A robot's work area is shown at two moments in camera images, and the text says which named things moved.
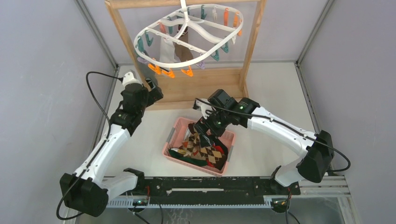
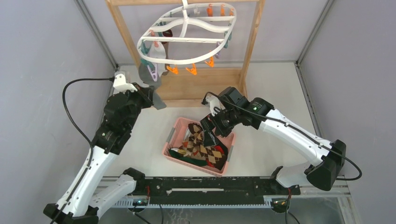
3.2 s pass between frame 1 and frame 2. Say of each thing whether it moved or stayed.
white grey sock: moved
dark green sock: stayed
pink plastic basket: stayed
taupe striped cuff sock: moved
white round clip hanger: moved
